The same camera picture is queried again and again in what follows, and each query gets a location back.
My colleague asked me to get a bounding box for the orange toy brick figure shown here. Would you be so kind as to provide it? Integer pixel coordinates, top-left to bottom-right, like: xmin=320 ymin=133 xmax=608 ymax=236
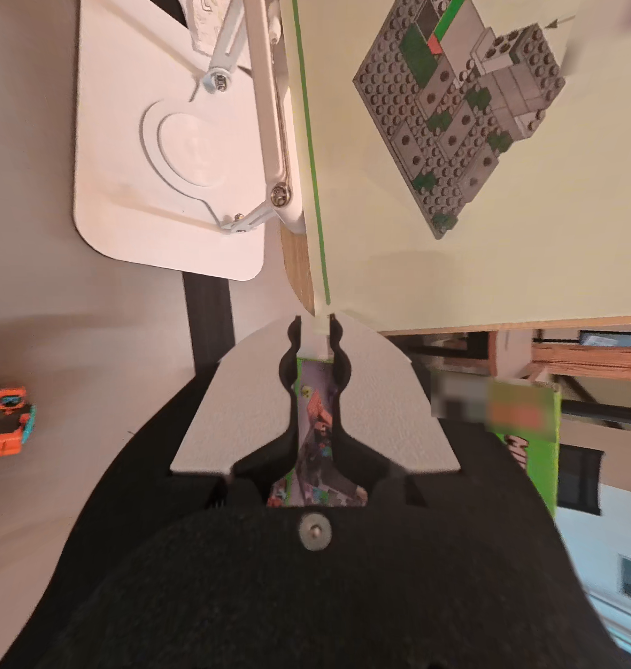
xmin=0 ymin=386 xmax=37 ymax=461

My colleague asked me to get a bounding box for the green toy set box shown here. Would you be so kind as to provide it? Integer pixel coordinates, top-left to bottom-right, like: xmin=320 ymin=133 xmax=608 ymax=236
xmin=267 ymin=358 xmax=563 ymax=521

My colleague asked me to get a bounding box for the brick building instruction booklet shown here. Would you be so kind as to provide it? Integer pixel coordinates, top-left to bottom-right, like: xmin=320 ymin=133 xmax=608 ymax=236
xmin=279 ymin=0 xmax=631 ymax=335

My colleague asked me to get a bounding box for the black desk cable channel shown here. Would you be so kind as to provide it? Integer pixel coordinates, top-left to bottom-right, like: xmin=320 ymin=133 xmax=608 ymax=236
xmin=182 ymin=272 xmax=236 ymax=377

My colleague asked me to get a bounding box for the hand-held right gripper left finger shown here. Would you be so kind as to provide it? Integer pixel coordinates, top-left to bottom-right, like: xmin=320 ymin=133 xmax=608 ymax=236
xmin=169 ymin=315 xmax=302 ymax=495

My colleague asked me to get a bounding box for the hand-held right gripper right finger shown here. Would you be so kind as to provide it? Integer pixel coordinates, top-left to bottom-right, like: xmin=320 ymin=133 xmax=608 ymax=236
xmin=329 ymin=313 xmax=461 ymax=495

